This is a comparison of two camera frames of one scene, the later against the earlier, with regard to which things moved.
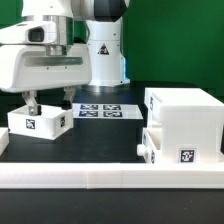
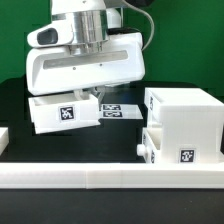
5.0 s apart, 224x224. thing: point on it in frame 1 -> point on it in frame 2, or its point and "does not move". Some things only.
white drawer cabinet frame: [191, 123] does not move
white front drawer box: [151, 145] does not move
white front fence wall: [83, 176] does not move
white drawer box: [52, 122] -> [62, 112]
